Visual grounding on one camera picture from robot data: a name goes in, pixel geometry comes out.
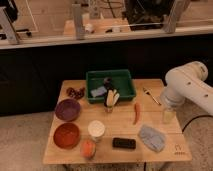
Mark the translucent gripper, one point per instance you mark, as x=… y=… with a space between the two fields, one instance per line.
x=168 y=115

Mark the dark red grape bunch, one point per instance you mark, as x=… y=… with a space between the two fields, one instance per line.
x=75 y=94

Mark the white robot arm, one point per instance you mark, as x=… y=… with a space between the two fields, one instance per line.
x=186 y=82

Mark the purple bowl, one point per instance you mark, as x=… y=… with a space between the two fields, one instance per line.
x=67 y=110

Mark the red-orange bowl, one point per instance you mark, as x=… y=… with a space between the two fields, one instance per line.
x=66 y=135

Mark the grey folded cloth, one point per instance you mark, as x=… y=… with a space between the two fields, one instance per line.
x=152 y=138

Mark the wooden folding table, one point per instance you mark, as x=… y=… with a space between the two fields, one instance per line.
x=119 y=123

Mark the red chili pepper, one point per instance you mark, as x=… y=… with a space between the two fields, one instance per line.
x=137 y=110

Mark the black rectangular block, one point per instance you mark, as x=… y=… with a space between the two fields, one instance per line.
x=124 y=143

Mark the green plastic bin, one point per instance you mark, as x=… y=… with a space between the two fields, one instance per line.
x=121 y=81

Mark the cup with yellow utensils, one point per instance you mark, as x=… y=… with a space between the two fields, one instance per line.
x=111 y=100

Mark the dark round object in bin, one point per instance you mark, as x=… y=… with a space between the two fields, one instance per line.
x=107 y=81

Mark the blue sponge in bin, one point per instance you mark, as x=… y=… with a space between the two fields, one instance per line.
x=99 y=91

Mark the white lidded cup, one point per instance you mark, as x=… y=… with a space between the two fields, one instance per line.
x=96 y=130

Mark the black machine in background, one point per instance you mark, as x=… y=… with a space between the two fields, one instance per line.
x=147 y=14

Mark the white object on board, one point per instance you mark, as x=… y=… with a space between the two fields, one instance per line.
x=89 y=28

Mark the right grey metal post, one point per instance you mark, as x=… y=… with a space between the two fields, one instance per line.
x=179 y=6

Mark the grey metal post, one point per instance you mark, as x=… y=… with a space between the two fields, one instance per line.
x=179 y=6
x=78 y=22
x=7 y=27

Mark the middle grey metal post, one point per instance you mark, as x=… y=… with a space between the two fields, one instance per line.
x=78 y=22

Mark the left grey metal post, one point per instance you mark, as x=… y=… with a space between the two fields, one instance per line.
x=7 y=27

